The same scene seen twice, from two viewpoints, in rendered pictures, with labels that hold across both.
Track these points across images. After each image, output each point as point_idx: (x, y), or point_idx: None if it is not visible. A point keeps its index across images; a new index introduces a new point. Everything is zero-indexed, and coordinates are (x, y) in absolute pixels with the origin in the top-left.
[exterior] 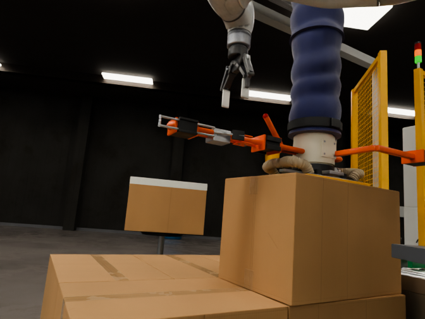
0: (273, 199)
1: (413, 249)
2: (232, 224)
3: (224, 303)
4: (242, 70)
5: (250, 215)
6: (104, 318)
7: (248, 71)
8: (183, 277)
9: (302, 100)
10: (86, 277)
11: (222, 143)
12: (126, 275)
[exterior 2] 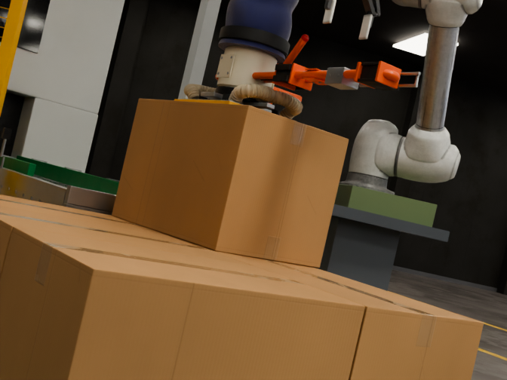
0: (321, 159)
1: (345, 208)
2: (254, 177)
3: (342, 279)
4: (372, 2)
5: (287, 171)
6: (452, 313)
7: (379, 12)
8: (236, 260)
9: (286, 14)
10: (314, 292)
11: (336, 87)
12: (262, 274)
